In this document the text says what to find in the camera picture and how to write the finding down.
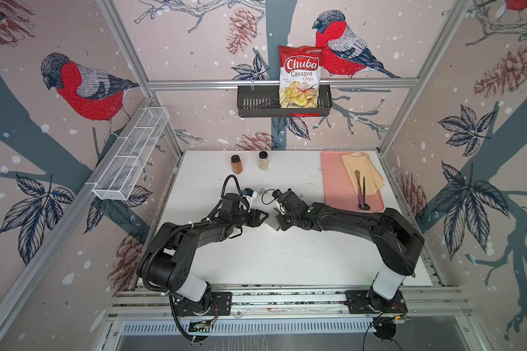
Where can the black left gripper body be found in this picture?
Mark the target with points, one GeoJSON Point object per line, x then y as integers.
{"type": "Point", "coordinates": [250, 219]}

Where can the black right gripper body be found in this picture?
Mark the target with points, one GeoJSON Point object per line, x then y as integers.
{"type": "Point", "coordinates": [284, 222]}

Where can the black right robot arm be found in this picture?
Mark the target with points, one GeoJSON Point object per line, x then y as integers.
{"type": "Point", "coordinates": [397, 240]}

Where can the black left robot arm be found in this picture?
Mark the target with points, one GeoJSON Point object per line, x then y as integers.
{"type": "Point", "coordinates": [166, 262]}

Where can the pink plastic tray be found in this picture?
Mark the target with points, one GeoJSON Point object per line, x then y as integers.
{"type": "Point", "coordinates": [338, 190]}

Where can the pale spice jar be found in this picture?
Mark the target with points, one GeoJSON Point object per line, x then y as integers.
{"type": "Point", "coordinates": [263, 161]}

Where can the orange spice jar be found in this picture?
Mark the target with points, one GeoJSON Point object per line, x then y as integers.
{"type": "Point", "coordinates": [236, 164]}

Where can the iridescent purple spoon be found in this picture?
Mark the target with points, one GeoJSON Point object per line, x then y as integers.
{"type": "Point", "coordinates": [360, 193]}

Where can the black spoon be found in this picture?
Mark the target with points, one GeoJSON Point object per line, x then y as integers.
{"type": "Point", "coordinates": [363, 188]}

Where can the beige folded cloth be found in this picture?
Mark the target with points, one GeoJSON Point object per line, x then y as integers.
{"type": "Point", "coordinates": [359, 167]}

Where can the Chuba cassava chips bag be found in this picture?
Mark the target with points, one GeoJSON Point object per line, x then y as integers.
{"type": "Point", "coordinates": [300, 75]}

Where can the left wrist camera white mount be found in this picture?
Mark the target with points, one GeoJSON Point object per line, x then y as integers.
{"type": "Point", "coordinates": [248, 196]}

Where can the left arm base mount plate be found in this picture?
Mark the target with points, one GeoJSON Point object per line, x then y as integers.
{"type": "Point", "coordinates": [221, 302]}

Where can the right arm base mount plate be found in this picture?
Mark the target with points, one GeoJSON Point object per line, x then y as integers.
{"type": "Point", "coordinates": [355, 302]}

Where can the black wire wall basket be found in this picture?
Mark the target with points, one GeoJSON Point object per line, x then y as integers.
{"type": "Point", "coordinates": [263, 102]}

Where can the white wire mesh shelf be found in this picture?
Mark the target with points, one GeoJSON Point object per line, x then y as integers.
{"type": "Point", "coordinates": [123, 171]}

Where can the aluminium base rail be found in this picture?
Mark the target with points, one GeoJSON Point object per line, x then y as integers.
{"type": "Point", "coordinates": [269, 302]}

